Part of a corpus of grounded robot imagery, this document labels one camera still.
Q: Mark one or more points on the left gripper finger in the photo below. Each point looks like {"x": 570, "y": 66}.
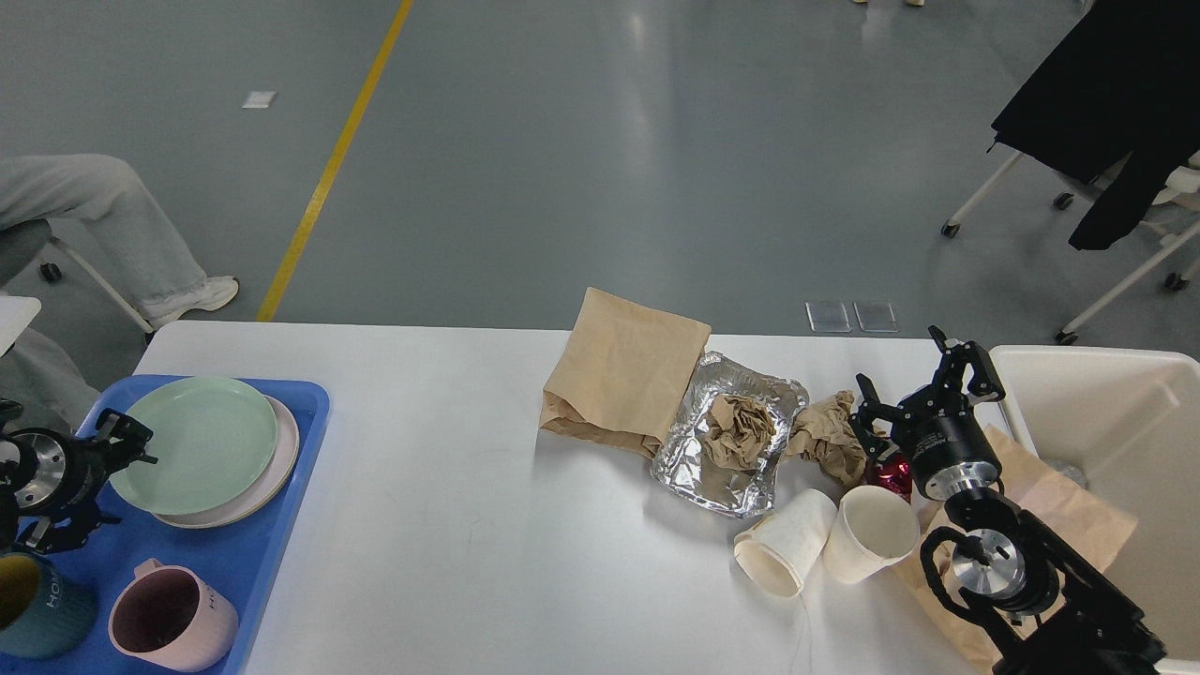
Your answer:
{"x": 45, "y": 536}
{"x": 119, "y": 440}

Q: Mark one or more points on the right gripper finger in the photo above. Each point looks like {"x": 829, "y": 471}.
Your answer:
{"x": 878, "y": 448}
{"x": 965, "y": 376}

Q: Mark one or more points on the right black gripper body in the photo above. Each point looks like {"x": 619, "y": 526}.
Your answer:
{"x": 940, "y": 438}

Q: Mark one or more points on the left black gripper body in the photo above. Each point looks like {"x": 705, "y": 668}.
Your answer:
{"x": 42, "y": 478}

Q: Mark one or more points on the light green plate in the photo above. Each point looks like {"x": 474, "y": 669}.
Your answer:
{"x": 212, "y": 438}

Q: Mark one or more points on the pink mug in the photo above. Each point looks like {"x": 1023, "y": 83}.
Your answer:
{"x": 170, "y": 617}

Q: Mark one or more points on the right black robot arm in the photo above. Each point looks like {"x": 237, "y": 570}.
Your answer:
{"x": 996, "y": 565}

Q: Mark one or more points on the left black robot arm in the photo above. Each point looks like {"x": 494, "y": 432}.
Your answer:
{"x": 50, "y": 483}

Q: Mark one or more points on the crumpled brown paper ball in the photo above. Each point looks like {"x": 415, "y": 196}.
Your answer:
{"x": 821, "y": 433}

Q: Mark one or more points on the red foil wrapper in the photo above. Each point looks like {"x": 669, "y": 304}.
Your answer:
{"x": 892, "y": 473}

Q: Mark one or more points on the blue yellow mug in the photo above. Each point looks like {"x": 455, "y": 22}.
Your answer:
{"x": 43, "y": 613}

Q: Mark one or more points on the upright white paper cup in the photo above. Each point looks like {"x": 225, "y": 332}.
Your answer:
{"x": 873, "y": 529}

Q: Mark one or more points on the crumpled brown paper in tray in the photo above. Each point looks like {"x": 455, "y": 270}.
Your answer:
{"x": 739, "y": 430}

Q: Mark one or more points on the white plastic bin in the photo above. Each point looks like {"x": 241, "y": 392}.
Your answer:
{"x": 1129, "y": 421}

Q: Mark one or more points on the pink plate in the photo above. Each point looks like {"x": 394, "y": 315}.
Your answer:
{"x": 266, "y": 486}

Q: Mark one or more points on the blue plastic tray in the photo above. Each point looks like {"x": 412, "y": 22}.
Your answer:
{"x": 240, "y": 560}

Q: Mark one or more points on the person in grey trousers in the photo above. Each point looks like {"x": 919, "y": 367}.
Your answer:
{"x": 107, "y": 195}

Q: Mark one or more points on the brown paper bag right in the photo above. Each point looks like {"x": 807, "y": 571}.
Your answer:
{"x": 1093, "y": 527}

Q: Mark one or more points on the brown paper bag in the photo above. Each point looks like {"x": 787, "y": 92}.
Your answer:
{"x": 622, "y": 375}
{"x": 1093, "y": 527}

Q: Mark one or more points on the white sneaker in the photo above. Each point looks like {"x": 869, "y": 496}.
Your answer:
{"x": 213, "y": 295}

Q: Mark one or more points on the lying white paper cup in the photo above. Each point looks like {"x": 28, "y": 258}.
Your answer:
{"x": 779, "y": 551}

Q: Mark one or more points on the aluminium foil tray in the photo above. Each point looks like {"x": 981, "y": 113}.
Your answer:
{"x": 682, "y": 466}

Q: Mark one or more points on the brown paper bag centre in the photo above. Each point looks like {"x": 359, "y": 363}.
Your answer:
{"x": 622, "y": 375}

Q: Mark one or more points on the black jacket on chair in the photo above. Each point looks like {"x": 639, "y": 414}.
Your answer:
{"x": 1120, "y": 90}

